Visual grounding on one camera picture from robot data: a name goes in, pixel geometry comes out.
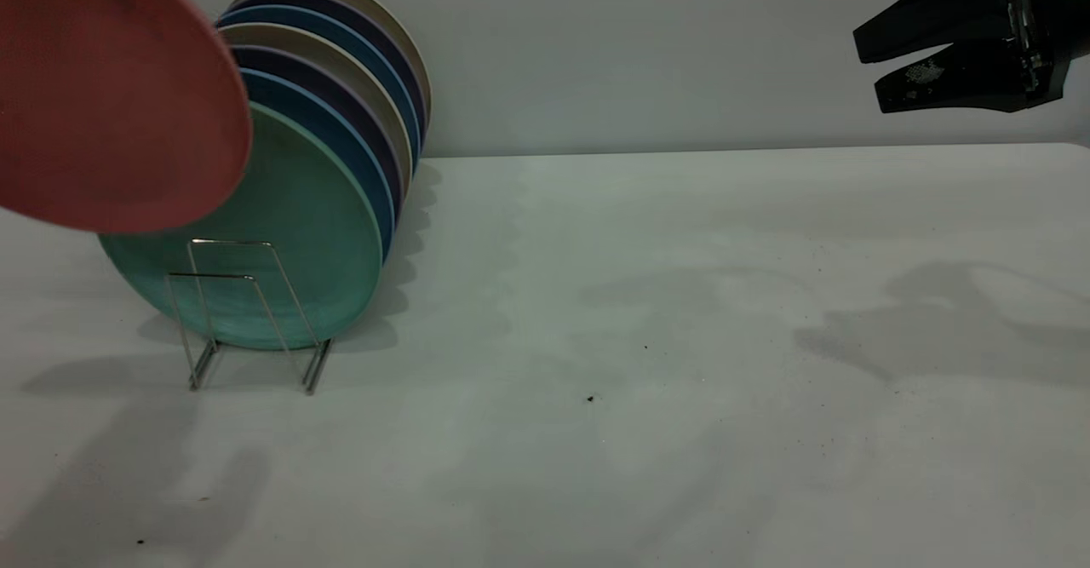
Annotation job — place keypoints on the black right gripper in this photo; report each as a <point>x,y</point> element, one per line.
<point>1060,6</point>

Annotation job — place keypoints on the green round plate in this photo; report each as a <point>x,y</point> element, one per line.
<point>306,236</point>

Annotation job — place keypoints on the blue round plate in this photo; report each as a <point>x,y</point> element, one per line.
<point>341,138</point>
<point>341,31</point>

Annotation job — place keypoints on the pink round plate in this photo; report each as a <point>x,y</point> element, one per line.
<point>111,100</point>

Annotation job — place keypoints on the dark purple round plate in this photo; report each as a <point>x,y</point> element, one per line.
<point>358,16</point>
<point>298,70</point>

